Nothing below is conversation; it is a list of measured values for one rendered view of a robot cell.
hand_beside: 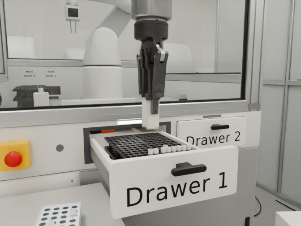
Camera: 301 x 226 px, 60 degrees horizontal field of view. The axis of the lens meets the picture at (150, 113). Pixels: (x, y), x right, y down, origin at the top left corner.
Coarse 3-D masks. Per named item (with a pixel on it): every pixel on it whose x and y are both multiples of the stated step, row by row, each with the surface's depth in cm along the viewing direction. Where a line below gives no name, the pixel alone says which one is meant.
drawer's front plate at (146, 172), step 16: (112, 160) 49; (128, 160) 49; (144, 160) 50; (160, 160) 51; (176, 160) 52; (192, 160) 54; (208, 160) 55; (224, 160) 57; (112, 176) 48; (128, 176) 49; (144, 176) 50; (160, 176) 51; (176, 176) 53; (192, 176) 54; (208, 176) 56; (224, 176) 58; (112, 192) 48; (144, 192) 50; (208, 192) 56; (224, 192) 58; (112, 208) 48; (128, 208) 50; (144, 208) 51; (160, 208) 52
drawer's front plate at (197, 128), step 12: (192, 120) 92; (204, 120) 92; (216, 120) 94; (228, 120) 96; (240, 120) 98; (180, 132) 89; (192, 132) 91; (204, 132) 93; (216, 132) 95; (228, 132) 97; (240, 132) 99; (216, 144) 95; (228, 144) 98; (240, 144) 100
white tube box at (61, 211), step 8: (48, 208) 58; (56, 208) 58; (64, 208) 58; (72, 208) 58; (80, 208) 57; (40, 216) 54; (48, 216) 54; (56, 216) 54; (64, 216) 55; (80, 216) 56; (40, 224) 52; (56, 224) 51; (64, 224) 51; (72, 224) 51; (80, 224) 55
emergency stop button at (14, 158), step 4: (12, 152) 65; (16, 152) 66; (8, 156) 65; (12, 156) 65; (16, 156) 65; (20, 156) 66; (4, 160) 65; (8, 160) 65; (12, 160) 65; (16, 160) 65; (20, 160) 66; (8, 164) 65; (12, 164) 65; (16, 164) 66
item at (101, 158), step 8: (96, 136) 82; (104, 136) 82; (168, 136) 84; (96, 144) 73; (104, 144) 83; (184, 144) 75; (96, 152) 71; (104, 152) 65; (96, 160) 70; (104, 160) 62; (104, 168) 61; (104, 176) 61
